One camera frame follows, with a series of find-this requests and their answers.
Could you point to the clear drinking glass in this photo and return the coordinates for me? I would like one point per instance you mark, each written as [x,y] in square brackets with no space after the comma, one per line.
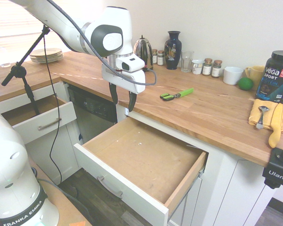
[187,62]

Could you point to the small patterned white cup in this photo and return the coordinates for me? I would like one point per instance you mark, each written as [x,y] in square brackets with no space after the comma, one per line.
[197,67]

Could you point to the large wooden drawer white front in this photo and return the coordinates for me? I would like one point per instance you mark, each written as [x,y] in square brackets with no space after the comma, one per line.
[141,160]

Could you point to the black Vega protein tub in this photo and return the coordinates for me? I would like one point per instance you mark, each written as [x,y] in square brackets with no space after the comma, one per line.
[273,77]

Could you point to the plain white mug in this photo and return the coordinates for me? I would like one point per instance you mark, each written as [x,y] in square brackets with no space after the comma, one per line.
[233,76]

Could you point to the window blinds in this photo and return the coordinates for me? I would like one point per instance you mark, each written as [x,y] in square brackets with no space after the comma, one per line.
[14,23]

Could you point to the small spice jar white label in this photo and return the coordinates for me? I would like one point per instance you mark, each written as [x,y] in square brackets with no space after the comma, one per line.
[160,58]
[154,56]

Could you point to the black boom tripod stand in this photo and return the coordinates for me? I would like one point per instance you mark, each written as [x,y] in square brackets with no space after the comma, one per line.
[19,70]

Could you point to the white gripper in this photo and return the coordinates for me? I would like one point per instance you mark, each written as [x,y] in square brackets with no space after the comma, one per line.
[136,81]

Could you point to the metal spoon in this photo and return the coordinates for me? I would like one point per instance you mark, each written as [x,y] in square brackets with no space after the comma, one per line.
[261,117]

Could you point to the green lime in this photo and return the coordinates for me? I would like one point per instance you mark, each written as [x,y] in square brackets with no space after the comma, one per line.
[245,84]

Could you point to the black Ulanzi clamp stand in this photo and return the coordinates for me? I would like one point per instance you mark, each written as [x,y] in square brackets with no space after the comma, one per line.
[277,171]

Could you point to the yellow mug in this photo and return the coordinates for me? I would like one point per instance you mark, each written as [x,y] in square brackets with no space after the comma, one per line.
[258,73]

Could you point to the brown robot mounting board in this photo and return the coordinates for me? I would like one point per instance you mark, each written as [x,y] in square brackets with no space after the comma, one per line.
[61,207]

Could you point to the dark blue floral vase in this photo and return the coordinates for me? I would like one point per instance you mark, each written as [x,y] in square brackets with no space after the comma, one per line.
[172,51]

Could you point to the yellow folded cloth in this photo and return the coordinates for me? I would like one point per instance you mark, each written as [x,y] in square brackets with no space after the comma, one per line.
[254,115]

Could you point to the small wooden drawer white front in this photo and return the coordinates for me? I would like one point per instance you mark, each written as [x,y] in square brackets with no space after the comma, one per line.
[49,115]

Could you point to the spice jar with brown lid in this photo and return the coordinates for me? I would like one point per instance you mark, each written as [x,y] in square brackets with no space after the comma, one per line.
[207,68]
[216,70]

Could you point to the white corner base cabinet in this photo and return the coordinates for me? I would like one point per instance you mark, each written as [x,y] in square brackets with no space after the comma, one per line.
[42,155]

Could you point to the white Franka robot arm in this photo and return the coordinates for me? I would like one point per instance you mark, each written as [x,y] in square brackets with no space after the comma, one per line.
[7,164]

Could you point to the stack of cream plates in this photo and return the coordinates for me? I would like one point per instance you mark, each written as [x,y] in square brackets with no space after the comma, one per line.
[47,56]

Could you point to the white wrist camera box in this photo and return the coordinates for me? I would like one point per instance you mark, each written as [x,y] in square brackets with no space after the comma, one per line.
[129,63]

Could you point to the stainless steel electric kettle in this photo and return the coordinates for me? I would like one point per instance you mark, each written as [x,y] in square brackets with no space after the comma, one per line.
[141,50]

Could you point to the stainless steel dishwasher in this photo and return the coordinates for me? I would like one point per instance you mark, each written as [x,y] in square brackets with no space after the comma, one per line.
[92,113]

